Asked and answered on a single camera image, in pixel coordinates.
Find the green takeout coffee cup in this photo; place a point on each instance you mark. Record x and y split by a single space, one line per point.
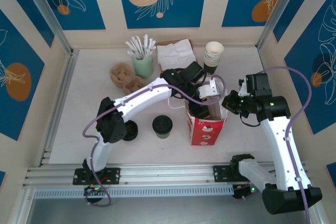
162 135

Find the white paper napkin stack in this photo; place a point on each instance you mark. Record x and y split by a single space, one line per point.
173 52

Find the beige pulp cup carrier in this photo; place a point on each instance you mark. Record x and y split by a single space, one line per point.
120 75

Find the mint green straw holder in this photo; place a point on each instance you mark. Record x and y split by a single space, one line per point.
143 68

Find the small controller circuit board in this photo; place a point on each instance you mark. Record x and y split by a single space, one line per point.
241 192
94 190

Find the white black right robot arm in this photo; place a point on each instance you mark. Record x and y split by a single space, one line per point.
278 142

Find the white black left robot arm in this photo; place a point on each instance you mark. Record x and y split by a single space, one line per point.
141 98

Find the white paper-wrapped straw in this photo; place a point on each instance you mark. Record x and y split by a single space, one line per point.
145 44
140 47
153 47
149 47
130 48
136 45

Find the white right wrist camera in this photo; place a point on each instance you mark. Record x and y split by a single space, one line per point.
242 87

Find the aluminium frame post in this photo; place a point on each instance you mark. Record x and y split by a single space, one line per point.
50 16
280 11

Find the red white printed paper bag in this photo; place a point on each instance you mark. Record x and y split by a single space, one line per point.
206 132

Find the stack of black cup lids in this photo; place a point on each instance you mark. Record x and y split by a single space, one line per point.
131 130

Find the aluminium side rail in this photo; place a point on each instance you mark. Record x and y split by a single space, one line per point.
64 87

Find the black coffee cup lid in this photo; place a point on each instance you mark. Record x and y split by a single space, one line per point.
162 123

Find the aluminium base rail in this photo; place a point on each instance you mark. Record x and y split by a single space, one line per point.
168 174

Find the paper cup with black sleeve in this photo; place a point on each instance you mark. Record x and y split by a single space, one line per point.
212 68

